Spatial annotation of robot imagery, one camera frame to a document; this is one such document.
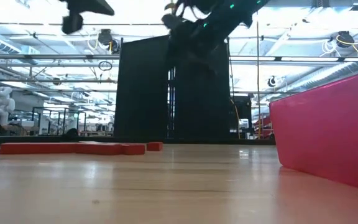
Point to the red tool cart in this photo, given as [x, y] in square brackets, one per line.
[264, 126]

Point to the black metal rack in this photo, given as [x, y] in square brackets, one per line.
[57, 108]

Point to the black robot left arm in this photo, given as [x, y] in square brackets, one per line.
[89, 6]

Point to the wooden workbench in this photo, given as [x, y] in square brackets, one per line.
[11, 128]

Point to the black cabinet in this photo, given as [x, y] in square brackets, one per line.
[241, 112]

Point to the red plastic bin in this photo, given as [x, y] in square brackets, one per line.
[328, 130]

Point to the black aluminium table frame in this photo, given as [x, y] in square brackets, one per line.
[42, 139]

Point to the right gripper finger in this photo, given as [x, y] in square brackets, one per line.
[207, 68]
[193, 60]

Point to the grey ceiling pipe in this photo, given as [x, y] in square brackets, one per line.
[42, 57]
[51, 81]

